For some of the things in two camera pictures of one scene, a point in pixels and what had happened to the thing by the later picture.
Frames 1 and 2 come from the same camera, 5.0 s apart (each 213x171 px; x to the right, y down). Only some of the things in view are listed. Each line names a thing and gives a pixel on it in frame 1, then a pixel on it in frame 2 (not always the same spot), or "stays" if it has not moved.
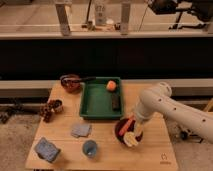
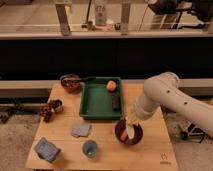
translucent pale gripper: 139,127 -> 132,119
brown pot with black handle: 71,83 stays
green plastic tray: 101,98 stays
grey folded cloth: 81,130 stays
